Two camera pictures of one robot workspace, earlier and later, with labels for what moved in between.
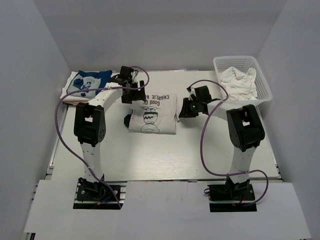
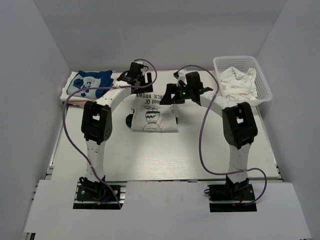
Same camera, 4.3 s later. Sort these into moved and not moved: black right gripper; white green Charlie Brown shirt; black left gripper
Moved: black left gripper; black right gripper
Not moved: white green Charlie Brown shirt
